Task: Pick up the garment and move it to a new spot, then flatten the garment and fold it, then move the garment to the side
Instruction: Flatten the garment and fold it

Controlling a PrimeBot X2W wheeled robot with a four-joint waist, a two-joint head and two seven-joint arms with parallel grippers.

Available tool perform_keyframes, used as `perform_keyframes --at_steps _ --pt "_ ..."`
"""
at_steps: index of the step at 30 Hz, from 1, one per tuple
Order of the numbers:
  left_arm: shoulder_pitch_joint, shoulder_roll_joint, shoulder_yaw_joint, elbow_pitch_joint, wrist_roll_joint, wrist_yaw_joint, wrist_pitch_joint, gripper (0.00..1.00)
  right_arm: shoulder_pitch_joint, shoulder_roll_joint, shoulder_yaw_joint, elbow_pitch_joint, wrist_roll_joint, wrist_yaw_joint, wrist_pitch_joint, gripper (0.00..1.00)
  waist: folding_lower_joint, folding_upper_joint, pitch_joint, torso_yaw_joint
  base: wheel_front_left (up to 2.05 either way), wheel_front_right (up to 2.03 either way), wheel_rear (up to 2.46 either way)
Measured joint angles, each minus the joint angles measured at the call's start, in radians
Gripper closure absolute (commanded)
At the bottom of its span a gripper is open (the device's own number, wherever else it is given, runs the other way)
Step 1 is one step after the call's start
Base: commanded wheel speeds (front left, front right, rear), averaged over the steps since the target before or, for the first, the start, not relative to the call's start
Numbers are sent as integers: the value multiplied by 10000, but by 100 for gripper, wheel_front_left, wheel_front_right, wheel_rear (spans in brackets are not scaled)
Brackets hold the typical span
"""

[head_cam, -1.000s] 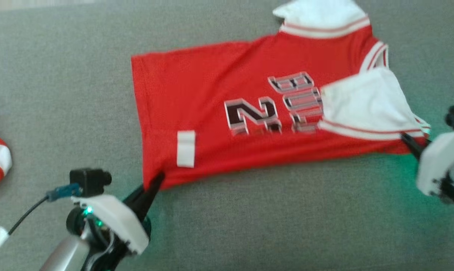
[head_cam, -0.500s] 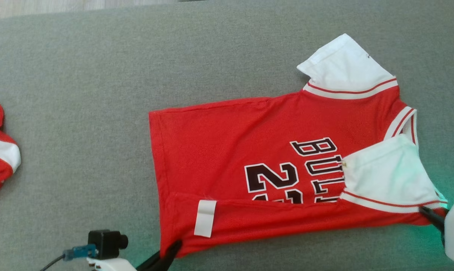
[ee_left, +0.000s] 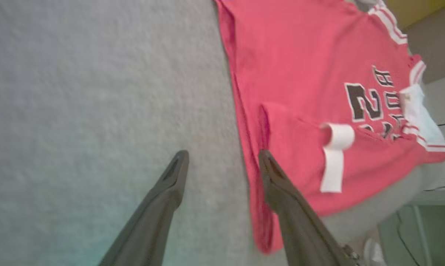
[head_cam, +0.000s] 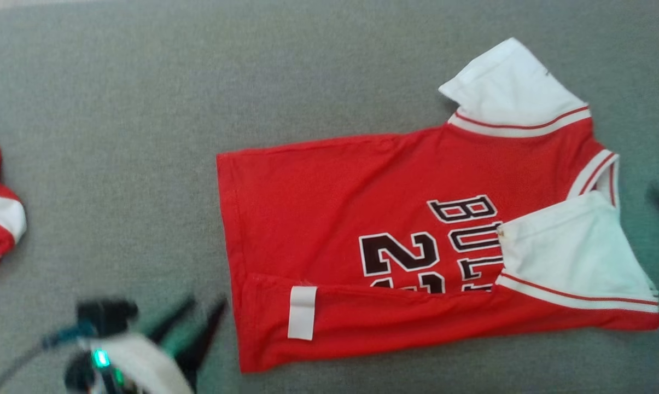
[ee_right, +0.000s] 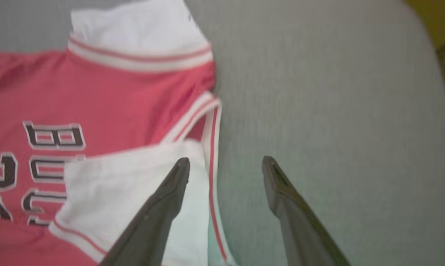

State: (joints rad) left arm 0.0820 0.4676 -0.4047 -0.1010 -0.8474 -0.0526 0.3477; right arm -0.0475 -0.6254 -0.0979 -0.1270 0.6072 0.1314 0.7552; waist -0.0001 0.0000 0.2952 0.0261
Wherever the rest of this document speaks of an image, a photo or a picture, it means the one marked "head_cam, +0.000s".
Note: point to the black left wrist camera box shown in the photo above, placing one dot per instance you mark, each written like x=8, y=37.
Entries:
x=105, y=314

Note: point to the red white basketball jersey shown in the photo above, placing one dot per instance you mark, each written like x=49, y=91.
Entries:
x=334, y=208

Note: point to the large grey sofa seat cushion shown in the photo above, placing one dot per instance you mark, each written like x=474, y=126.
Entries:
x=116, y=137

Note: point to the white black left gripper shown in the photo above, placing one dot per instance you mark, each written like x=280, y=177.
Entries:
x=138, y=361

